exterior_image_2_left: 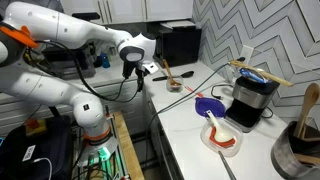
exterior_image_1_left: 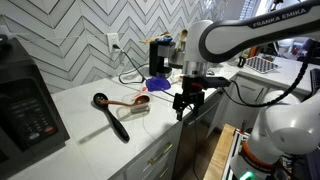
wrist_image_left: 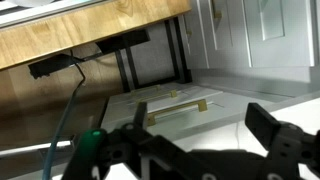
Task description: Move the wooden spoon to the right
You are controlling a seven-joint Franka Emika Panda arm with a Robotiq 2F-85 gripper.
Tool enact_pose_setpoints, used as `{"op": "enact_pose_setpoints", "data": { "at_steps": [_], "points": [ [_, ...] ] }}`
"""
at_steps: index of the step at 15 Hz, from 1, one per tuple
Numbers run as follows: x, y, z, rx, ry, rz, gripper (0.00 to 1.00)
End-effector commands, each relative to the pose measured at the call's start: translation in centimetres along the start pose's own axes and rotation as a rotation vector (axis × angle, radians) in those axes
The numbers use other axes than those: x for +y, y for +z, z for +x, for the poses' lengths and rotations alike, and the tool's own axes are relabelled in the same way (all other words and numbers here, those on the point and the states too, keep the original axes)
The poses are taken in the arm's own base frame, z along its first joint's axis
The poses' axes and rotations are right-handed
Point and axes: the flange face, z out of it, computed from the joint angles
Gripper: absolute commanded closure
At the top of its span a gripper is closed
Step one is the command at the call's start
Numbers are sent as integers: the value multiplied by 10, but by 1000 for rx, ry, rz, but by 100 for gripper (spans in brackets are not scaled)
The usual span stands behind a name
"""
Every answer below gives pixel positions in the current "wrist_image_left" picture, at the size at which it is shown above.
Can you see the silver metal bar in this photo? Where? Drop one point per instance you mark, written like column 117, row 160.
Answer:
column 26, row 149

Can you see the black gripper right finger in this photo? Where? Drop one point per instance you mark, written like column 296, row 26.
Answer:
column 261, row 123

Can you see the white drawer cabinet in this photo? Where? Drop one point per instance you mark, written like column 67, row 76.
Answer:
column 186, row 113

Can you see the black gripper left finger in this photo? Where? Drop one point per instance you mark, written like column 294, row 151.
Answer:
column 140, row 115

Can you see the wooden bench board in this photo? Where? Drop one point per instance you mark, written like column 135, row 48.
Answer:
column 83, row 30

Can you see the white panel cabinet door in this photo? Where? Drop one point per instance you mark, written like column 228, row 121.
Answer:
column 280, row 33

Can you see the black metal frame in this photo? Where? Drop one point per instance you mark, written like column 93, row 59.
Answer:
column 178, row 50

